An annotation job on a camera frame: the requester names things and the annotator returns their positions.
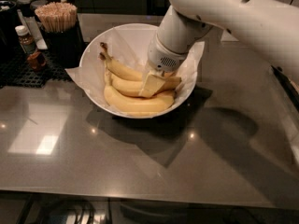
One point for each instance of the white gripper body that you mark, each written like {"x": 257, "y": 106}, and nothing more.
{"x": 163, "y": 57}

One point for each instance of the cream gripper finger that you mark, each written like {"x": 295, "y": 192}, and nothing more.
{"x": 151, "y": 84}
{"x": 146, "y": 70}

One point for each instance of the large yellow banana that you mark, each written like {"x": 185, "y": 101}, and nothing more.
{"x": 134, "y": 106}

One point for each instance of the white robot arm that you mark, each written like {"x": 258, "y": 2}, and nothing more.
{"x": 269, "y": 27}

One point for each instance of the white bowl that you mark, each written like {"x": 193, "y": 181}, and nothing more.
{"x": 93, "y": 53}

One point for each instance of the white paper liner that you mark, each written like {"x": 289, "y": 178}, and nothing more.
{"x": 84, "y": 75}

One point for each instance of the clear acrylic stand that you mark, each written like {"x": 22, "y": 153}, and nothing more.
{"x": 227, "y": 37}

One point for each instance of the black chopstick holder cup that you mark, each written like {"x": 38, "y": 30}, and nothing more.
{"x": 66, "y": 46}

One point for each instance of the bundle of wooden chopsticks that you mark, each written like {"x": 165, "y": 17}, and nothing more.
{"x": 57, "y": 17}

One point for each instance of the small red sauce jar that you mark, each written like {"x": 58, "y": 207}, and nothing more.
{"x": 36, "y": 61}

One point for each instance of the small white-capped sauce bottle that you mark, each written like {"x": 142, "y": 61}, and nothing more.
{"x": 26, "y": 40}

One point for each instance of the black grid mat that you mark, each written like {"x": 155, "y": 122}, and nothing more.
{"x": 17, "y": 73}

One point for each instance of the black container far left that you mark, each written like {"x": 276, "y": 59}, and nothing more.
{"x": 9, "y": 19}

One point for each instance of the dark jar grey lid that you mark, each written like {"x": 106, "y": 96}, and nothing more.
{"x": 25, "y": 7}

